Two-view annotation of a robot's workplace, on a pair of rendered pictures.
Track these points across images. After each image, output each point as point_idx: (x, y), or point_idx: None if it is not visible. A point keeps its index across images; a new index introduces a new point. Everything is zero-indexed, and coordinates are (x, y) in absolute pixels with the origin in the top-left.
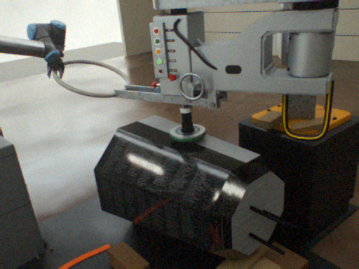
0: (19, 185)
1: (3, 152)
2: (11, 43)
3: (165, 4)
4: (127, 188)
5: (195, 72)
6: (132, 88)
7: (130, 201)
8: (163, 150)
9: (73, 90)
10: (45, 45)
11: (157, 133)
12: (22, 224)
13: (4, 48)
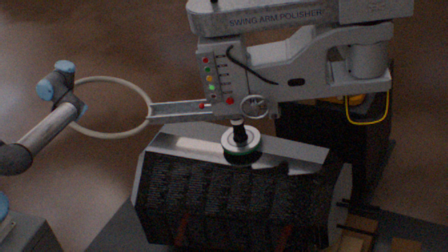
0: None
1: (40, 232)
2: (57, 127)
3: (213, 33)
4: (193, 218)
5: (254, 90)
6: (161, 107)
7: (197, 229)
8: (225, 169)
9: (107, 138)
10: (75, 107)
11: (201, 146)
12: None
13: (54, 137)
